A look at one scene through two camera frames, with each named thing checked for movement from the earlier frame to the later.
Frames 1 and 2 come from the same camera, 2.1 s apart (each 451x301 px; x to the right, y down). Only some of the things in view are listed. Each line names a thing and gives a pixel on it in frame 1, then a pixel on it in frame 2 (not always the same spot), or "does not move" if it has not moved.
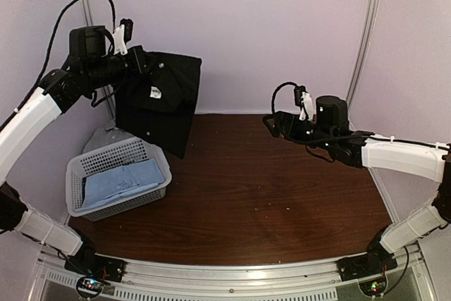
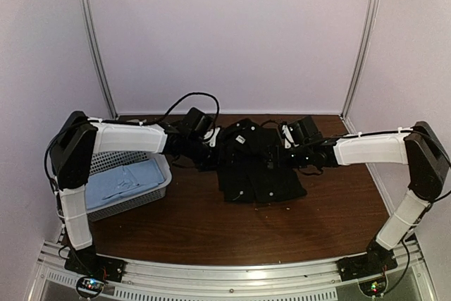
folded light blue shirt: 132,176 does not move
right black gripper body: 294,134 → 287,162
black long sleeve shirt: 158,103 → 253,165
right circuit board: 373,287 does not move
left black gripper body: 135,68 → 204,158
